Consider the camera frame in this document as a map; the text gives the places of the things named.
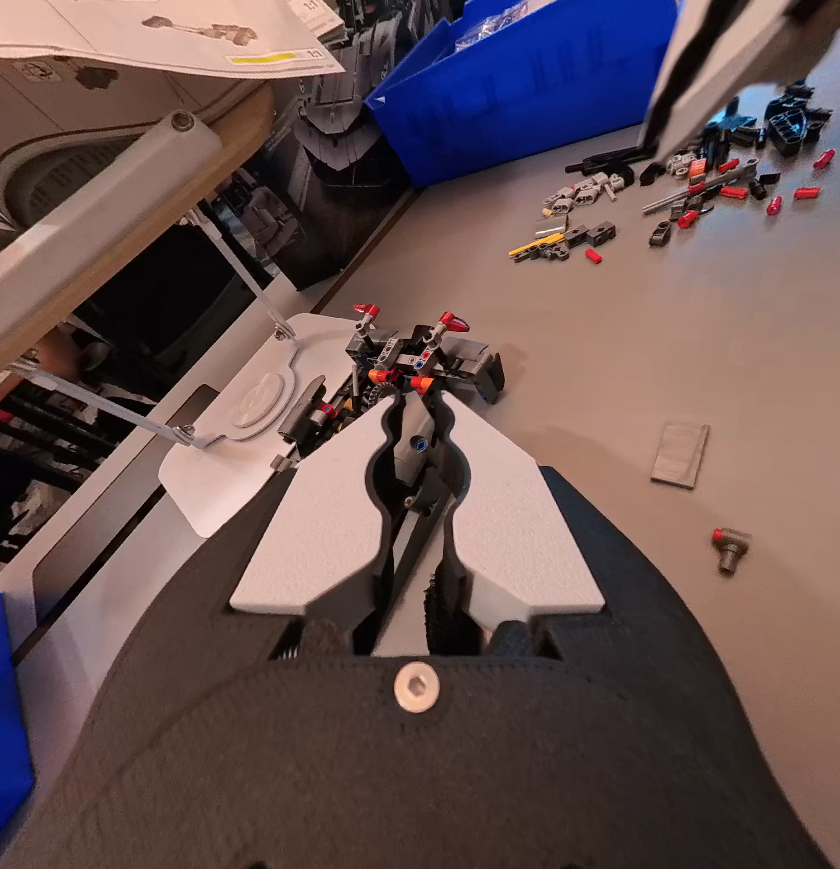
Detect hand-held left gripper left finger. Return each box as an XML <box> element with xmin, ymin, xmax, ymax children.
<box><xmin>230</xmin><ymin>394</ymin><xmax>409</xmax><ymax>656</ymax></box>

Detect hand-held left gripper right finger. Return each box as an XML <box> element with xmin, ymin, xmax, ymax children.
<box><xmin>430</xmin><ymin>392</ymin><xmax>606</xmax><ymax>649</ymax></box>

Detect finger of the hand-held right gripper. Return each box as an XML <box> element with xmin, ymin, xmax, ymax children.
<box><xmin>654</xmin><ymin>0</ymin><xmax>840</xmax><ymax>164</ymax></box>
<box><xmin>640</xmin><ymin>0</ymin><xmax>740</xmax><ymax>153</ymax></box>

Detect dark grey lego tile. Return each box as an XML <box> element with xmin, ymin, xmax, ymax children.
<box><xmin>651</xmin><ymin>421</ymin><xmax>711</xmax><ymax>490</ymax></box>

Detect grey lego connector piece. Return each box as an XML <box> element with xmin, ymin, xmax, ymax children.
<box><xmin>712</xmin><ymin>527</ymin><xmax>754</xmax><ymax>577</ymax></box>

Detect partly built lego car model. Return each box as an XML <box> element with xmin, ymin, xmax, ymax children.
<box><xmin>271</xmin><ymin>304</ymin><xmax>508</xmax><ymax>598</ymax></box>

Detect pile of lego pieces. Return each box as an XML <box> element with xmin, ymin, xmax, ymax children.
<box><xmin>508</xmin><ymin>78</ymin><xmax>838</xmax><ymax>266</ymax></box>

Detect white instruction booklet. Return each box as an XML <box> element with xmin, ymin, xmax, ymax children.
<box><xmin>0</xmin><ymin>0</ymin><xmax>346</xmax><ymax>235</ymax></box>

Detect dark printed lego box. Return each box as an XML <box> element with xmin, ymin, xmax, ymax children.
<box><xmin>210</xmin><ymin>0</ymin><xmax>468</xmax><ymax>293</ymax></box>

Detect grey flat board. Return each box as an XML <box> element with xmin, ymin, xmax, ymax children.
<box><xmin>29</xmin><ymin>383</ymin><xmax>285</xmax><ymax>625</ymax></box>

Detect clear plastic bags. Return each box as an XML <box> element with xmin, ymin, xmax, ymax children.
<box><xmin>454</xmin><ymin>0</ymin><xmax>530</xmax><ymax>52</ymax></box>

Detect blue labelled plastic bin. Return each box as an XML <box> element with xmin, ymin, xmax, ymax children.
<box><xmin>0</xmin><ymin>587</ymin><xmax>35</xmax><ymax>826</ymax></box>

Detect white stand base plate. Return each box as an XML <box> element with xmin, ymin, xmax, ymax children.
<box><xmin>0</xmin><ymin>112</ymin><xmax>356</xmax><ymax>537</ymax></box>

